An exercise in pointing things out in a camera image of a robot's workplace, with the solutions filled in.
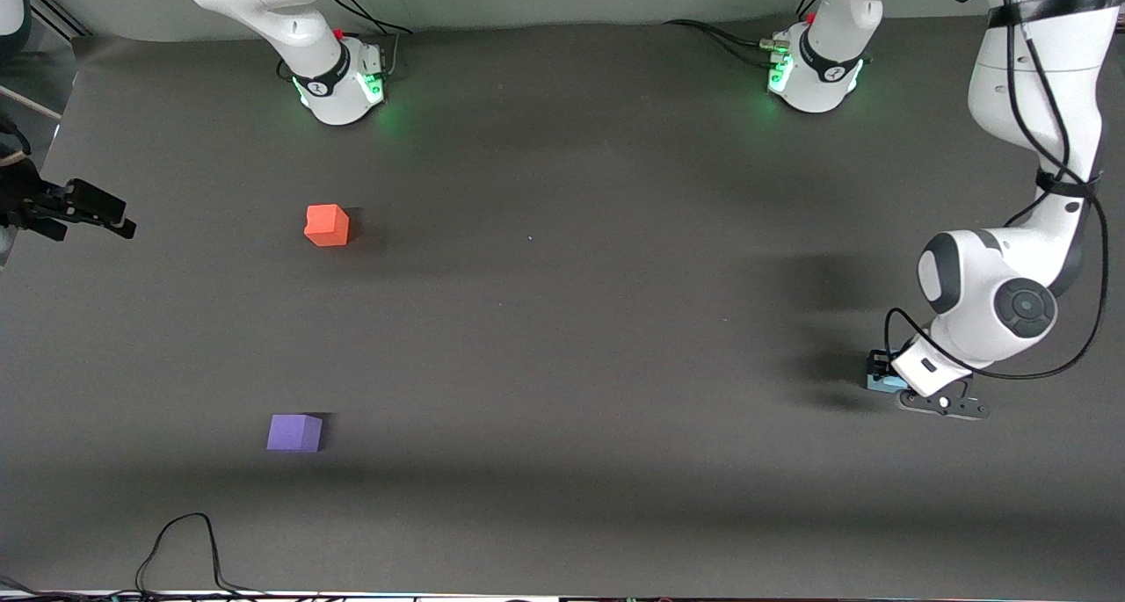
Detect black right arm base cable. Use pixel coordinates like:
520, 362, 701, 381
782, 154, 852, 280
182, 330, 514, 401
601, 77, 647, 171
330, 0, 414, 39

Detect thin black looped cable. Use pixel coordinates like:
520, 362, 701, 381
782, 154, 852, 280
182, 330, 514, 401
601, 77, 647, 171
136, 512, 265, 598

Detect black arm base cable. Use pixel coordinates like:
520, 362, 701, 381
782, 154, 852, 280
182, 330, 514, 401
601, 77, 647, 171
330, 0, 414, 39
664, 0, 823, 67

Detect black left arm base cable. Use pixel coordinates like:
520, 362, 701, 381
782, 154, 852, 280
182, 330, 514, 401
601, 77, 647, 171
664, 0, 823, 67

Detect purple foam block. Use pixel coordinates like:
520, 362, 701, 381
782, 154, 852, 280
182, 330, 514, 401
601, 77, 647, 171
266, 414, 324, 453

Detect dark grey table mat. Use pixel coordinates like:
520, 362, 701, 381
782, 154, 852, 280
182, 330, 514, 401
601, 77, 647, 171
0, 0, 1125, 598

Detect black left arm wrist cable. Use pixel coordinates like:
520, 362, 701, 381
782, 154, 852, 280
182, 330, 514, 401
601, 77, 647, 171
883, 0, 1112, 381

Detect orange foam block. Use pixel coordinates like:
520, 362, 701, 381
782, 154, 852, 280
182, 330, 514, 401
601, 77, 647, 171
304, 204, 351, 248

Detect aluminium frame rail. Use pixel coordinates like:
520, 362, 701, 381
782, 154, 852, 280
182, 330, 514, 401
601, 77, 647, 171
26, 0, 91, 39

